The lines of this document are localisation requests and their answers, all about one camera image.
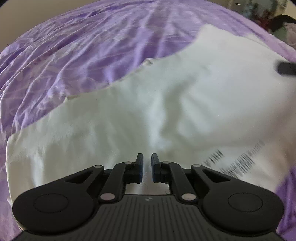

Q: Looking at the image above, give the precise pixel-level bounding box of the purple bed sheet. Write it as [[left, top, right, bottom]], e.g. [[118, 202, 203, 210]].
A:
[[1, 1, 295, 240]]

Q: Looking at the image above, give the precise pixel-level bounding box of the doorway with clutter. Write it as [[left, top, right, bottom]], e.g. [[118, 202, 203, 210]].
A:
[[227, 1, 295, 48]]

